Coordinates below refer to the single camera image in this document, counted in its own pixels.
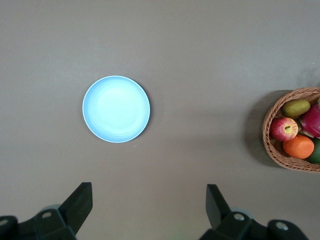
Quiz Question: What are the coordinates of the orange tangerine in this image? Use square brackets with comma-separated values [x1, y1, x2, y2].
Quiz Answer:
[282, 134, 315, 160]

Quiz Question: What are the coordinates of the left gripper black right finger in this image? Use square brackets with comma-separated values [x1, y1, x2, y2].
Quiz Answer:
[199, 183, 310, 240]

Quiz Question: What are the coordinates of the brown wicker basket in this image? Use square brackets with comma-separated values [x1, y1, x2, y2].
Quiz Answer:
[262, 86, 320, 173]

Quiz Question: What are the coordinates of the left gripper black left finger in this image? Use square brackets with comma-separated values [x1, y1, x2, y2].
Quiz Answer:
[0, 181, 94, 240]

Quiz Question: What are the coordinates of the dark green avocado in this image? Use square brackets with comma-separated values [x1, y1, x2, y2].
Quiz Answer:
[306, 138, 320, 165]

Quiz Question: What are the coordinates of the brown table cloth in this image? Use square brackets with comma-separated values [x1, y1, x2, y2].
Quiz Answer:
[0, 0, 320, 240]

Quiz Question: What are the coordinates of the light blue round plate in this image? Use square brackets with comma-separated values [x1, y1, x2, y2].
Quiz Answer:
[82, 75, 151, 144]

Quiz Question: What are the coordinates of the pink dragon fruit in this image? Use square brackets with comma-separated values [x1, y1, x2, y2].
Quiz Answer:
[298, 102, 320, 140]

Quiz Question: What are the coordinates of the brown green kiwi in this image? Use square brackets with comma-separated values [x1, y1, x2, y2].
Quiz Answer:
[282, 98, 312, 120]

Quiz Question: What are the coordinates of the red yellow apple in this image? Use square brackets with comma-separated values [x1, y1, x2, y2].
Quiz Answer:
[269, 116, 299, 143]

